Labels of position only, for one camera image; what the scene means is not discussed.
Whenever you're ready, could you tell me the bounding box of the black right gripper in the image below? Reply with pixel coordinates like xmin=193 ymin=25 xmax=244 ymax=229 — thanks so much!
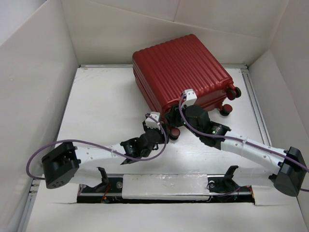
xmin=165 ymin=100 xmax=201 ymax=137

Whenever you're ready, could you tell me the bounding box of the red hard-shell suitcase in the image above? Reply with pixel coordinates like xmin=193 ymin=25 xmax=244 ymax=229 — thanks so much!
xmin=132 ymin=34 xmax=241 ymax=130

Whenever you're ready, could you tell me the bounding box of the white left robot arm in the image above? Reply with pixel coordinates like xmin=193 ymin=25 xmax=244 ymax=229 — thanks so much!
xmin=42 ymin=123 xmax=169 ymax=192

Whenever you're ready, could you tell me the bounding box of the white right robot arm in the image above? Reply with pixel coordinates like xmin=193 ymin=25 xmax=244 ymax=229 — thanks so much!
xmin=165 ymin=105 xmax=309 ymax=197

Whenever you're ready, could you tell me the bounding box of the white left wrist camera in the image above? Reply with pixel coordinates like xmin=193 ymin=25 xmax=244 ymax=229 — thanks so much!
xmin=145 ymin=112 xmax=161 ymax=130

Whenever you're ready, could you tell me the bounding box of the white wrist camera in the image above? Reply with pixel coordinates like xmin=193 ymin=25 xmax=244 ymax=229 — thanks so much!
xmin=145 ymin=112 xmax=161 ymax=130
xmin=181 ymin=89 xmax=197 ymax=107

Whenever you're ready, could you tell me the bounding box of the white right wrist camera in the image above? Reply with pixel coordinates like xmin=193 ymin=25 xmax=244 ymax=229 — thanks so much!
xmin=181 ymin=89 xmax=197 ymax=107

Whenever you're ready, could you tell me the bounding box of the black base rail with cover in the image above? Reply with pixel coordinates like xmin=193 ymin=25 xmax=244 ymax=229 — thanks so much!
xmin=77 ymin=173 xmax=254 ymax=204

